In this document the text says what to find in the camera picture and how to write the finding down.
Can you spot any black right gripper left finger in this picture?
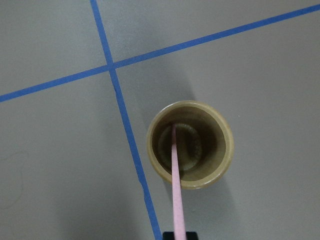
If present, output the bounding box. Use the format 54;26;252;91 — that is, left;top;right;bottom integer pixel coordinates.
162;231;175;240

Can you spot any yellow-brown cup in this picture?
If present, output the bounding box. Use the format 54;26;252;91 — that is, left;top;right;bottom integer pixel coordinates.
146;100;235;190

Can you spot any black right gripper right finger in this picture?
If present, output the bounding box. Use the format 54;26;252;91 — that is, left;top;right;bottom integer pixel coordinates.
186;231;198;240

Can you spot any pink chopstick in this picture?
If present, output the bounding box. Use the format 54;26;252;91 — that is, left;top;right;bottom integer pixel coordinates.
171;124;187;240

